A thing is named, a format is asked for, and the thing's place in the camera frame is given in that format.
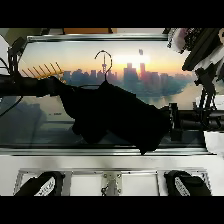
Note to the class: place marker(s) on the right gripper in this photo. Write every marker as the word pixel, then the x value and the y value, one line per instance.
pixel 175 121

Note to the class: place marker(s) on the black garment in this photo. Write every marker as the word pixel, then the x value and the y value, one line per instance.
pixel 116 113

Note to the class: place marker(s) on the black clothes hanger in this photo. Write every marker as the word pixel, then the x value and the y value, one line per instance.
pixel 110 61

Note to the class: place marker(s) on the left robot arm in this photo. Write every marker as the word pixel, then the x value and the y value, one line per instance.
pixel 26 86

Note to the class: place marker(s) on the wooden peg rack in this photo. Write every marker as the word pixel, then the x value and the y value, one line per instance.
pixel 50 74

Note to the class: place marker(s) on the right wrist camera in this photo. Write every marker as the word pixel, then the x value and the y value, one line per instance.
pixel 205 78

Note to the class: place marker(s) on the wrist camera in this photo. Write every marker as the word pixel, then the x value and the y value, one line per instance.
pixel 15 50
pixel 205 78

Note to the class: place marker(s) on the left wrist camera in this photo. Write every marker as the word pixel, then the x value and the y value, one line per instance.
pixel 15 50

